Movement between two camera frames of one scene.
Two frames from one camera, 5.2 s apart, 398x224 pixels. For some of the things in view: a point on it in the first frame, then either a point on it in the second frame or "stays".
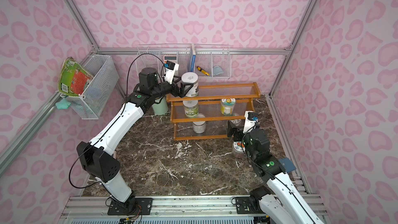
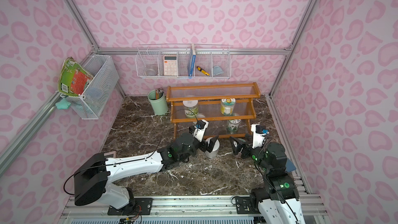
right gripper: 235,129 to 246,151
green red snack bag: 73,78 stays
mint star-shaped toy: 62,105 stays
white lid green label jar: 191,108 stays
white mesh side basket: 91,102 stays
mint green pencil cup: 160,107 stays
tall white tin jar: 191,78 to 213,154
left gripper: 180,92 to 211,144
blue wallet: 288,165 stays
